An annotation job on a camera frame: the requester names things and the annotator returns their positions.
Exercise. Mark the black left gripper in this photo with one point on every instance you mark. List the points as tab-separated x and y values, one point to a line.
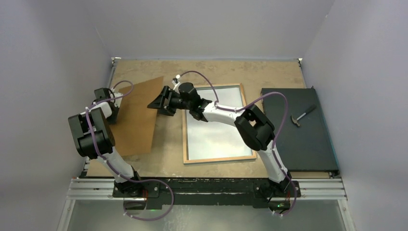
113	121

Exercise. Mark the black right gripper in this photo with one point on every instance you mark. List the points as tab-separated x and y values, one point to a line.
168	94

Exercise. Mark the hot air balloon photo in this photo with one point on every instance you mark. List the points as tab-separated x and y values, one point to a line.
216	127

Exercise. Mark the blue wooden picture frame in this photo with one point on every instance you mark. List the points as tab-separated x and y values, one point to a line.
216	159

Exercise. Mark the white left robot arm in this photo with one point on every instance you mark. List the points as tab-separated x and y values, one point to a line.
94	139

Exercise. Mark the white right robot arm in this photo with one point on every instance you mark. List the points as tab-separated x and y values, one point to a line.
255	129

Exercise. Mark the small black hammer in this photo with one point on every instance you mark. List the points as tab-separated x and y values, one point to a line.
295	120

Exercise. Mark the dark green flat box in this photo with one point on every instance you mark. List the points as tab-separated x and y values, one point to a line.
309	147

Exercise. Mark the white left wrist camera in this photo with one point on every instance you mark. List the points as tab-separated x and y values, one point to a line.
116	98

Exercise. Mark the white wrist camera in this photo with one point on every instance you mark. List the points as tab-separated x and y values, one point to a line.
175	80
116	98

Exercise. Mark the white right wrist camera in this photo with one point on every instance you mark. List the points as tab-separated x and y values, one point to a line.
175	80

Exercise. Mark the aluminium front rail frame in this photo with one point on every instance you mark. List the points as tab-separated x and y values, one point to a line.
322	206

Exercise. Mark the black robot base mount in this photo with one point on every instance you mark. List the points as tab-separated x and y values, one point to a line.
255	192

